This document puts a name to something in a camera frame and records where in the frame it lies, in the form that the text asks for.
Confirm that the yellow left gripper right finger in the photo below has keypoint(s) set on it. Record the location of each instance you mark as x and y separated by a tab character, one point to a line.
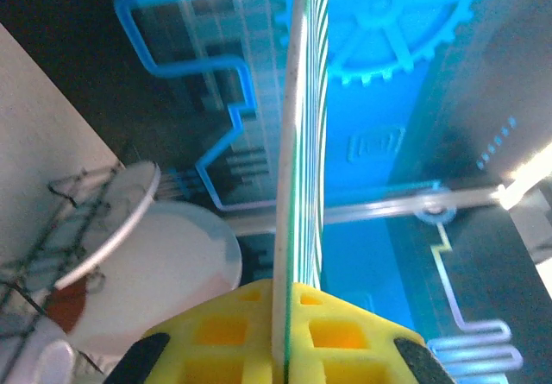
345	349

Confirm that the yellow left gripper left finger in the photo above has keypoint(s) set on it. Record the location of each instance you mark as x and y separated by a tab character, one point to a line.
215	349

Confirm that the amber glass cup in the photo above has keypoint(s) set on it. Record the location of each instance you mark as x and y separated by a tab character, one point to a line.
64	308

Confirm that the white plate with grey emblem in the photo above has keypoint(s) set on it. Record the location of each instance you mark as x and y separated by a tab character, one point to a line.
125	198

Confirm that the plate with striped red rim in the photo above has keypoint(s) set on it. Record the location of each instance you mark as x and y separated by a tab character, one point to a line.
286	164

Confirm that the pale purple bowl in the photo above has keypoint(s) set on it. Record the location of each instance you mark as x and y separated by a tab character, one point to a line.
164	272

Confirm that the aluminium frame post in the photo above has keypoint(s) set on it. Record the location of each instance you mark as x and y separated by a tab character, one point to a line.
388	207

